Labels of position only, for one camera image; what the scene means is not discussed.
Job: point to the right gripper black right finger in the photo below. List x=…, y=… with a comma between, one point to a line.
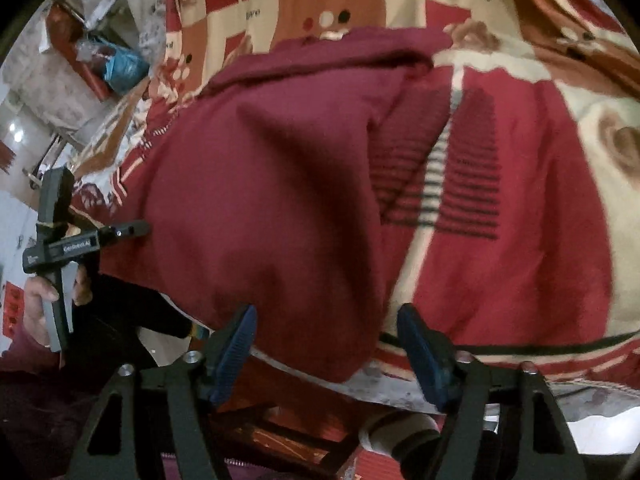
x=500, y=423

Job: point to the maroon long-sleeve sweater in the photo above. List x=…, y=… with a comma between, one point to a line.
x=268, y=190

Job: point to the person's left hand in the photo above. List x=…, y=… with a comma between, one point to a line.
x=37, y=290

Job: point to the brown white checkered blanket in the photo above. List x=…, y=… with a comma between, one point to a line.
x=102, y=151

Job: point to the blue plastic bag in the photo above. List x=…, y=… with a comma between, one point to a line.
x=124, y=68

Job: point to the red cream patchwork blanket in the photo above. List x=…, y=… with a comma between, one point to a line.
x=519, y=236

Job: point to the red wooden chair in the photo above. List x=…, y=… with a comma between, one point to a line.
x=64, y=32

